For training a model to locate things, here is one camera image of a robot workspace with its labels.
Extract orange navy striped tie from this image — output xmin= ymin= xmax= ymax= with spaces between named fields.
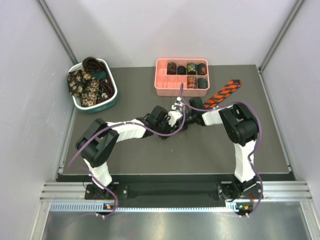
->
xmin=203 ymin=79 xmax=242 ymax=109

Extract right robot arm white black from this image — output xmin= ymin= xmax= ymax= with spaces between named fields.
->
xmin=183 ymin=97 xmax=259 ymax=202

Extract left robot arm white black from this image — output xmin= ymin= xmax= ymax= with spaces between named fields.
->
xmin=75 ymin=103 xmax=186 ymax=199

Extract dark green rolled tie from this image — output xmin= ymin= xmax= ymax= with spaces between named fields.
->
xmin=197 ymin=77 xmax=208 ymax=89

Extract red orange patterned rolled tie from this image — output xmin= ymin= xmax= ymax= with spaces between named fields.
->
xmin=187 ymin=75 xmax=198 ymax=89

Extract pink compartment organizer box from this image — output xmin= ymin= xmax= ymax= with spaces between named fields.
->
xmin=154 ymin=58 xmax=210 ymax=98

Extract black rolled tie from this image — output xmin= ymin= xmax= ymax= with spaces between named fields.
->
xmin=176 ymin=65 xmax=187 ymax=75

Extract green yellow leaf rolled tie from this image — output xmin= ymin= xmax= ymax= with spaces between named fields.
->
xmin=186 ymin=62 xmax=197 ymax=75

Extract teal orange leaf rolled tie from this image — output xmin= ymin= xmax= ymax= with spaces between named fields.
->
xmin=197 ymin=63 xmax=207 ymax=76

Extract dark red floral rolled tie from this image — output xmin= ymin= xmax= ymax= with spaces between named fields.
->
xmin=167 ymin=61 xmax=177 ymax=75

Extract teal white laundry basket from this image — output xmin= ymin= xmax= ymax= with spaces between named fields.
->
xmin=67 ymin=58 xmax=119 ymax=113

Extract dark red striped tie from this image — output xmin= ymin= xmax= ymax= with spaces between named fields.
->
xmin=96 ymin=77 xmax=115 ymax=104

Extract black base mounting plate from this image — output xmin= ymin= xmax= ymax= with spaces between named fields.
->
xmin=84 ymin=174 xmax=261 ymax=208

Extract dark teal tie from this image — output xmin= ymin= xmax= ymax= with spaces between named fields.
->
xmin=90 ymin=70 xmax=108 ymax=81

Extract brown floral tie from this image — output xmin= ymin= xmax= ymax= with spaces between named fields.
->
xmin=67 ymin=70 xmax=100 ymax=107

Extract dark brown rolled tie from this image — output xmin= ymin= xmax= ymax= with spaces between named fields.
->
xmin=82 ymin=57 xmax=107 ymax=74

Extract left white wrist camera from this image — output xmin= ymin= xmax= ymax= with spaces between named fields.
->
xmin=168 ymin=110 xmax=183 ymax=127

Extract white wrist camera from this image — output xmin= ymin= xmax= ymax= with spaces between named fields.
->
xmin=168 ymin=110 xmax=183 ymax=127
xmin=171 ymin=97 xmax=183 ymax=111

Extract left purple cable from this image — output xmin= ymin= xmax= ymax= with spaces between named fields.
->
xmin=67 ymin=97 xmax=187 ymax=217

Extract purple cable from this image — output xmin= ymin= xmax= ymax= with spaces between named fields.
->
xmin=179 ymin=83 xmax=264 ymax=217
xmin=67 ymin=97 xmax=187 ymax=217

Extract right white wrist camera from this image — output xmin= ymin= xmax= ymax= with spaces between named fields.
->
xmin=171 ymin=97 xmax=183 ymax=111

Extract grey slotted cable duct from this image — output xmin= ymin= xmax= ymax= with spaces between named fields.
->
xmin=50 ymin=202 xmax=249 ymax=213

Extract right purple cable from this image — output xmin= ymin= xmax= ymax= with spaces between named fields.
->
xmin=179 ymin=83 xmax=264 ymax=217

